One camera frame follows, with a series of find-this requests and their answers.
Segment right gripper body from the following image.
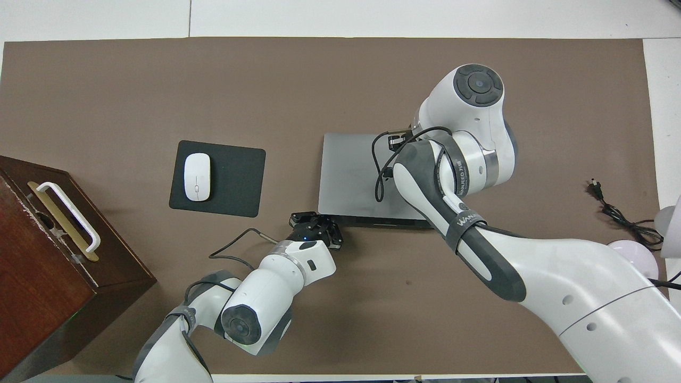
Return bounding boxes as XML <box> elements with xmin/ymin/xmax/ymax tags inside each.
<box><xmin>387</xmin><ymin>129</ymin><xmax>414</xmax><ymax>155</ymax></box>

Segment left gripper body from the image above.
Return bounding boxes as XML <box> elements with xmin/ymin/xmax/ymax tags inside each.
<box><xmin>286</xmin><ymin>221</ymin><xmax>333</xmax><ymax>245</ymax></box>

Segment grey laptop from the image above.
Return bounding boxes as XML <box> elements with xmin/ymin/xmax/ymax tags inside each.
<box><xmin>318</xmin><ymin>132</ymin><xmax>434</xmax><ymax>230</ymax></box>

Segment black mouse pad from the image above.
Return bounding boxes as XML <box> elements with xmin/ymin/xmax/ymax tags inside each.
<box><xmin>169</xmin><ymin>140</ymin><xmax>267</xmax><ymax>218</ymax></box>

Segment white computer mouse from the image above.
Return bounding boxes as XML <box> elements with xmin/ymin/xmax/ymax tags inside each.
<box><xmin>184</xmin><ymin>153</ymin><xmax>211</xmax><ymax>202</ymax></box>

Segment pale pink round object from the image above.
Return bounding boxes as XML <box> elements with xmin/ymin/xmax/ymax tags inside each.
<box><xmin>607</xmin><ymin>239</ymin><xmax>660</xmax><ymax>282</ymax></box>

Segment brown wooden box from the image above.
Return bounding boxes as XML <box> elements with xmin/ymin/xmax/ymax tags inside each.
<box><xmin>0</xmin><ymin>155</ymin><xmax>158</xmax><ymax>381</ymax></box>

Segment white round object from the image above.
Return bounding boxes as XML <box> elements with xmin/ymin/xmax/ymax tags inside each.
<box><xmin>653</xmin><ymin>195</ymin><xmax>681</xmax><ymax>259</ymax></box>

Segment white box handle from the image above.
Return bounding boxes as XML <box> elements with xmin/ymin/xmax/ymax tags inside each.
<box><xmin>36</xmin><ymin>181</ymin><xmax>102</xmax><ymax>255</ymax></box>

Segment black power cable with plug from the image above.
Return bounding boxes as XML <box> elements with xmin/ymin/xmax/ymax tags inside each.
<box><xmin>587</xmin><ymin>179</ymin><xmax>666</xmax><ymax>246</ymax></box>

